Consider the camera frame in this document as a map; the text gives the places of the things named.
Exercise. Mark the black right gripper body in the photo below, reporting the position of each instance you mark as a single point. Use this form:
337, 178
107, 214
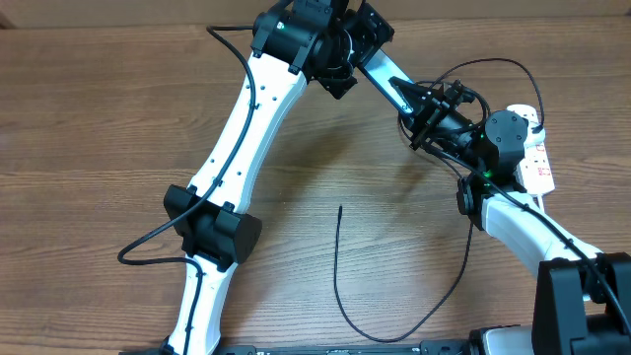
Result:
443, 122

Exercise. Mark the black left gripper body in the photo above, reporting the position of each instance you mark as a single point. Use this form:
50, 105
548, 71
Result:
355, 40

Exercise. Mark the blue screen smartphone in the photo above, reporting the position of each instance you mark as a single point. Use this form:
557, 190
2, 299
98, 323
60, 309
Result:
379, 70

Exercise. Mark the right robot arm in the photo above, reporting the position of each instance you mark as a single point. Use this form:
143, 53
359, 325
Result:
582, 297

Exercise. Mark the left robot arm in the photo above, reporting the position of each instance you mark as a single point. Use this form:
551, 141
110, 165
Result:
293, 43

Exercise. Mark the white charger plug adapter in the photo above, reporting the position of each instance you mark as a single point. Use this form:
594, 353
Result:
535, 134

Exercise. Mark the white power strip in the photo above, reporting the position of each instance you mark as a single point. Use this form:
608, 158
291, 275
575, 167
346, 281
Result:
533, 171

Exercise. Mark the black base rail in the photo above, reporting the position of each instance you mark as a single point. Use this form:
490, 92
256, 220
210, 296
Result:
425, 347

